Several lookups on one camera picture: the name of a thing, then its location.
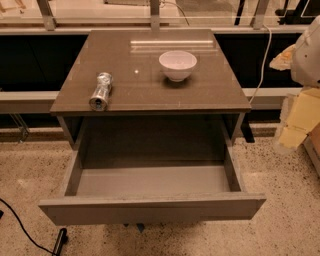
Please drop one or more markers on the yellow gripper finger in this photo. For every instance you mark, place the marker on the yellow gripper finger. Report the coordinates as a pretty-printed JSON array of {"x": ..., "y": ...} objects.
[
  {"x": 303, "y": 117},
  {"x": 283, "y": 60}
]

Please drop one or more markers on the silver blue redbull can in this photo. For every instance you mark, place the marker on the silver blue redbull can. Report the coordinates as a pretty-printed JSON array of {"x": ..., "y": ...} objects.
[{"x": 100, "y": 98}]

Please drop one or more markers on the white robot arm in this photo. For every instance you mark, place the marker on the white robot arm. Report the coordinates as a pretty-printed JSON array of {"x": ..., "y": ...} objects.
[{"x": 303, "y": 61}]

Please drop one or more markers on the grey cabinet with glossy top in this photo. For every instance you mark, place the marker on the grey cabinet with glossy top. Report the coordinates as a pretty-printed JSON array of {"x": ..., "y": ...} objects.
[{"x": 139, "y": 86}]

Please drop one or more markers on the open grey top drawer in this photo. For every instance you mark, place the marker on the open grey top drawer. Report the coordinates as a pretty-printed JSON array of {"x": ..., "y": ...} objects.
[{"x": 152, "y": 169}]

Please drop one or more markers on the white ceramic bowl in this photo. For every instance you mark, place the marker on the white ceramic bowl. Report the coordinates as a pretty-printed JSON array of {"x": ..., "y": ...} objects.
[{"x": 177, "y": 65}]

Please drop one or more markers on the metal window railing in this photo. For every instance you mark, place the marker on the metal window railing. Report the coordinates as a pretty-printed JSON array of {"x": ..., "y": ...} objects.
[{"x": 222, "y": 16}]

